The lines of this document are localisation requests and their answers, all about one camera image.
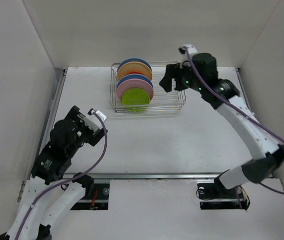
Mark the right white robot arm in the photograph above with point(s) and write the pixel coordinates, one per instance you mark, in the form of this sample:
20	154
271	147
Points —
201	75

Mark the metal rail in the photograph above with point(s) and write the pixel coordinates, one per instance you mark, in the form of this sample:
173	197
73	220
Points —
152	176

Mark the lime green plate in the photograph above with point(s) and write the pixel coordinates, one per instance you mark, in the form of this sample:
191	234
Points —
134	97

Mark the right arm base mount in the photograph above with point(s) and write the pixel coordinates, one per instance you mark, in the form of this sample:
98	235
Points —
212	198

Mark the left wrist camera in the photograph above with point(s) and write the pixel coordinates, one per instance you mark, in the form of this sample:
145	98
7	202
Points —
92	119

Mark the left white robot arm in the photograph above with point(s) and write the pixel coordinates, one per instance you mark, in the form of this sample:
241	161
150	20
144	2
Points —
49	197

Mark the pink plate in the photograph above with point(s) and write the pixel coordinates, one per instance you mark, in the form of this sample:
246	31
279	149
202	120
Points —
120	92

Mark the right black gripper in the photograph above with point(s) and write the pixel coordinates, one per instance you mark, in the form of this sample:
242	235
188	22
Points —
172	71

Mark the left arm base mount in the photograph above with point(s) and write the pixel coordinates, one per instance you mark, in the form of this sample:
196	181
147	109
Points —
96	199

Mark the small orange plate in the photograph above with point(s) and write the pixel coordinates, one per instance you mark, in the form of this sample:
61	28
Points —
135	73

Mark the blue plate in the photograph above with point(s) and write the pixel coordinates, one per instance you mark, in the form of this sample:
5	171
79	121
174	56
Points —
139	60
136	77

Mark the tan orange plate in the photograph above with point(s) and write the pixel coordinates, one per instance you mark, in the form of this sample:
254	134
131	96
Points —
134	67

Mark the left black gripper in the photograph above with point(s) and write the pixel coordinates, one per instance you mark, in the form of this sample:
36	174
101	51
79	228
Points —
93	136

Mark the wire dish rack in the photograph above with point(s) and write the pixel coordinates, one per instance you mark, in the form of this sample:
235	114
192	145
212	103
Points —
162	102

